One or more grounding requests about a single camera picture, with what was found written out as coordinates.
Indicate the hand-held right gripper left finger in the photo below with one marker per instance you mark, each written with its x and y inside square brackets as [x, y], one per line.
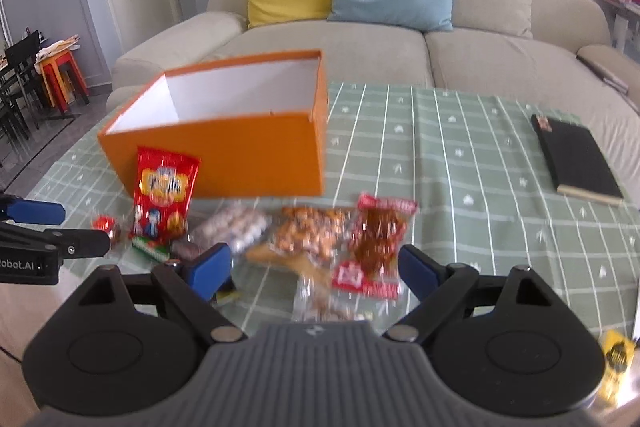
[212, 269]

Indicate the yellow black packet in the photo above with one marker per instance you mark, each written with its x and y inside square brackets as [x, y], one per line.
[617, 357]

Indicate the orange cardboard box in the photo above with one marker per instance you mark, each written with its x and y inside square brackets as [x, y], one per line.
[240, 157]

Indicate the beige sofa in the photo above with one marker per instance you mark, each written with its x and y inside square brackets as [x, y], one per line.
[325, 52]

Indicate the red cracker packet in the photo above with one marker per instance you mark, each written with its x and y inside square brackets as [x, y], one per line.
[162, 192]

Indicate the papers on stool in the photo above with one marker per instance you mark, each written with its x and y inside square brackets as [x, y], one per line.
[57, 47]

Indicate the small yellow green packet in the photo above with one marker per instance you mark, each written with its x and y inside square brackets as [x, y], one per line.
[227, 297]

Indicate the black chair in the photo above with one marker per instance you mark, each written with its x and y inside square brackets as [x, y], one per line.
[20, 77]

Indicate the red stool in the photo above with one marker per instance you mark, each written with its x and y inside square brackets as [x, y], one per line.
[62, 77]

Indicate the green checked tablecloth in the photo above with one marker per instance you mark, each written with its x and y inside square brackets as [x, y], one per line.
[450, 187]

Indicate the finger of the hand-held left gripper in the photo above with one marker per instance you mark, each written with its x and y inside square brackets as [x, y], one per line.
[37, 212]
[75, 243]

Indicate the clear packet of pale balls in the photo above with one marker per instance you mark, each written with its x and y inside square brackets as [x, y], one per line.
[235, 224]

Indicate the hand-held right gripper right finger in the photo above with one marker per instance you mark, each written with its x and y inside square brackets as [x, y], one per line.
[417, 272]

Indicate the clear red label candy packet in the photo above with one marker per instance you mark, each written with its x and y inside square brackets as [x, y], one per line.
[106, 224]

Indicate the dark brown snack packet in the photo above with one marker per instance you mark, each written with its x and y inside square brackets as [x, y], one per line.
[184, 251]

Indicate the black notebook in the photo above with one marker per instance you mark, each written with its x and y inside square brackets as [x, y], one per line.
[575, 157]

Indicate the clear packet of orange snack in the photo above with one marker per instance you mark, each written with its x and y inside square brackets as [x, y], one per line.
[305, 229]

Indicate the green snack packet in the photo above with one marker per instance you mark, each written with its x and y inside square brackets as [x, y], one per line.
[149, 249]

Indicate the red packet of brown meat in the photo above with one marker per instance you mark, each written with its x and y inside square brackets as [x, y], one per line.
[377, 242]

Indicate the clear packet of tan snack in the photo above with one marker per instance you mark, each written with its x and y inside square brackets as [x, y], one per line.
[316, 281]

